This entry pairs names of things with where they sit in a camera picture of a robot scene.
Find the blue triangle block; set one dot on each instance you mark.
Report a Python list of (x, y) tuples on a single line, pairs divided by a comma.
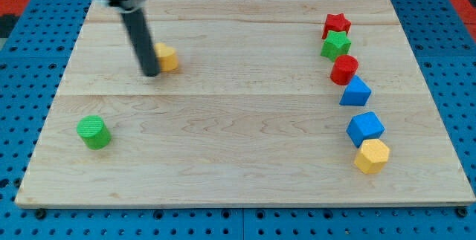
[(357, 93)]

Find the red cylinder block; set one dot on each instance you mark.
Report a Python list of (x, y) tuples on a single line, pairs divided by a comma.
[(344, 69)]

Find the light wooden board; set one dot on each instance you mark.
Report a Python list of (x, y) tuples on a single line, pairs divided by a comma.
[(250, 118)]

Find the yellow hexagon block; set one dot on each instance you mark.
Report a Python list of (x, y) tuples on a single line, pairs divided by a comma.
[(372, 156)]

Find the green star block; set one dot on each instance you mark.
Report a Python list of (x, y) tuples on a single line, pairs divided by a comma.
[(335, 44)]

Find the red star block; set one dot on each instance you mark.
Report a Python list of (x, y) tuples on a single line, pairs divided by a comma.
[(336, 22)]

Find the yellow heart block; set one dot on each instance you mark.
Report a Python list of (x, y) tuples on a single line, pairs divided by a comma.
[(167, 57)]

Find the green cylinder block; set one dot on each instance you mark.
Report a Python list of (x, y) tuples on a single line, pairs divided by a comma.
[(93, 132)]

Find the blue cube block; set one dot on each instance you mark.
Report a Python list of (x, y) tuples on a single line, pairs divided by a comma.
[(363, 127)]

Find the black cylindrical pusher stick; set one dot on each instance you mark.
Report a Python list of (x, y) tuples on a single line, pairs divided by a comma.
[(139, 36)]

